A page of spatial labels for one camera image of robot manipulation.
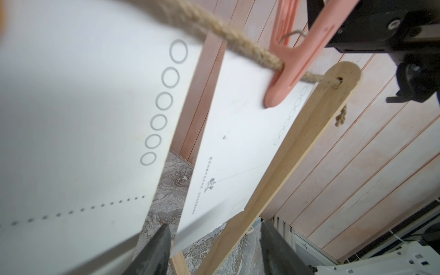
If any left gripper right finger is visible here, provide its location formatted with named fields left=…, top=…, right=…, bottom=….
left=260, top=221, right=314, bottom=275

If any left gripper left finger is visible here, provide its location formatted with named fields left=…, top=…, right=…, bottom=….
left=122, top=223, right=171, bottom=275

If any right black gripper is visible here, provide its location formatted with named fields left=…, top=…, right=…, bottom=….
left=327, top=1, right=440, bottom=64

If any pink clothespin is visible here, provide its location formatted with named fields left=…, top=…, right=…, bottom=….
left=264, top=0, right=358, bottom=108

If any white postcard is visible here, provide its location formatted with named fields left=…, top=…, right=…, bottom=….
left=1, top=1, right=204, bottom=275
left=171, top=52, right=314, bottom=254

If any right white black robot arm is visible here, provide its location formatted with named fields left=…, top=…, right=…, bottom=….
left=327, top=0, right=440, bottom=103

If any wooden drying rack frame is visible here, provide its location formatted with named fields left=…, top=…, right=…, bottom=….
left=170, top=61, right=362, bottom=275

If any jute string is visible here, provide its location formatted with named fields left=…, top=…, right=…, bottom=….
left=116, top=0, right=348, bottom=127

